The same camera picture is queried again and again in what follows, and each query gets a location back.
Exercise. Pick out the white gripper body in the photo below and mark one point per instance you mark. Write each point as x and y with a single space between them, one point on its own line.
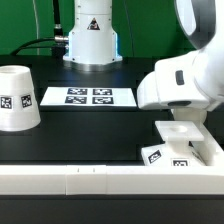
173 84

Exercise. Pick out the white lamp base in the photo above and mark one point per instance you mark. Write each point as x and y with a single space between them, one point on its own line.
175 151

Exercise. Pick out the white lamp bulb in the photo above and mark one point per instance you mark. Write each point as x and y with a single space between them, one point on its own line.
189 114

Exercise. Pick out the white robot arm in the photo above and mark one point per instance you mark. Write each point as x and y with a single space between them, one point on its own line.
92 43

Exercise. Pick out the white lamp hood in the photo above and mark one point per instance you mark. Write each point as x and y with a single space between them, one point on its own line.
18 106

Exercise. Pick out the white marker sheet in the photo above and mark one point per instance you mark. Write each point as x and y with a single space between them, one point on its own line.
83 96

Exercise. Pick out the white L-shaped fence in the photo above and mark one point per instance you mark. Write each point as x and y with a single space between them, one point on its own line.
102 179

